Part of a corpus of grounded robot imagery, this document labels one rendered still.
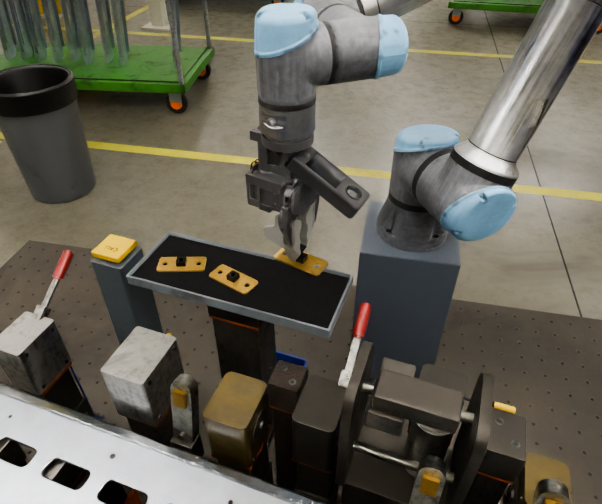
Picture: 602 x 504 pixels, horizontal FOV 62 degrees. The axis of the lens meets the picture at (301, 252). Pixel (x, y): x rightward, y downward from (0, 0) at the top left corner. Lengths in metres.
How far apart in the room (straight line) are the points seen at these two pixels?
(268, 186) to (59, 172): 2.73
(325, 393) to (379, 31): 0.52
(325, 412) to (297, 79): 0.47
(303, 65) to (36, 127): 2.70
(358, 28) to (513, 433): 0.57
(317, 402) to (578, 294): 2.21
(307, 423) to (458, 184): 0.44
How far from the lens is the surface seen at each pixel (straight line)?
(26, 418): 0.98
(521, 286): 2.78
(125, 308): 1.04
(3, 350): 1.02
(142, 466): 0.86
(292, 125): 0.65
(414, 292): 1.07
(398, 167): 0.97
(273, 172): 0.72
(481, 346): 1.44
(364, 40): 0.66
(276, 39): 0.61
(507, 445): 0.76
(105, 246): 1.00
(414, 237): 1.02
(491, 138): 0.85
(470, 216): 0.85
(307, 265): 0.79
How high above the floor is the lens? 1.73
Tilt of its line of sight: 39 degrees down
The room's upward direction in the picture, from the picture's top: straight up
